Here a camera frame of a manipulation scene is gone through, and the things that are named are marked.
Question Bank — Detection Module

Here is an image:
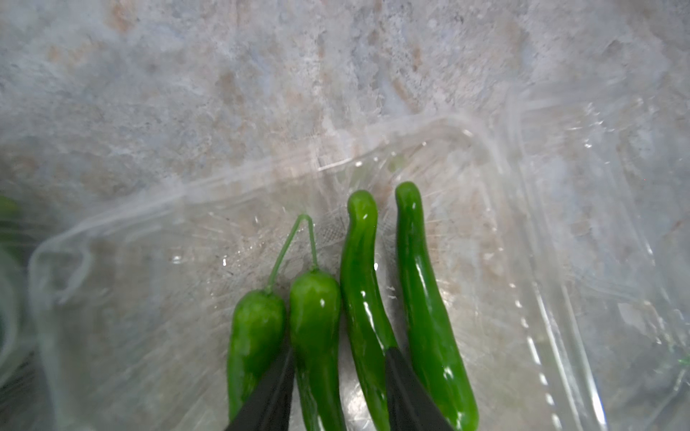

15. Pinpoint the clear pepper container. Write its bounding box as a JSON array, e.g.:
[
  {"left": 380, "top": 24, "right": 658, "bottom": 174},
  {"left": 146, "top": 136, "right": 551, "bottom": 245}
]
[
  {"left": 1, "top": 196, "right": 23, "bottom": 264},
  {"left": 31, "top": 115, "right": 689, "bottom": 430}
]

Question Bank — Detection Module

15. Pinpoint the small green pepper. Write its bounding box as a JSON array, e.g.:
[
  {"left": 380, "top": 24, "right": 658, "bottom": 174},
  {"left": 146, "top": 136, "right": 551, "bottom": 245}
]
[
  {"left": 226, "top": 214, "right": 312, "bottom": 420},
  {"left": 289, "top": 219, "right": 347, "bottom": 430},
  {"left": 340, "top": 190, "right": 398, "bottom": 430}
]

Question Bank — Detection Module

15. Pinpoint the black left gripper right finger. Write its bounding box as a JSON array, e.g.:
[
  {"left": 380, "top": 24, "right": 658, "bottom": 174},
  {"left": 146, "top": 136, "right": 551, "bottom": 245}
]
[{"left": 386, "top": 347, "right": 453, "bottom": 431}]

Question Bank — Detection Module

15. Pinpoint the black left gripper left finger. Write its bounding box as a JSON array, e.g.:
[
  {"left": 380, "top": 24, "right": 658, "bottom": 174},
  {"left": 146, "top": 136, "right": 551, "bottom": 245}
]
[{"left": 226, "top": 344, "right": 296, "bottom": 431}]

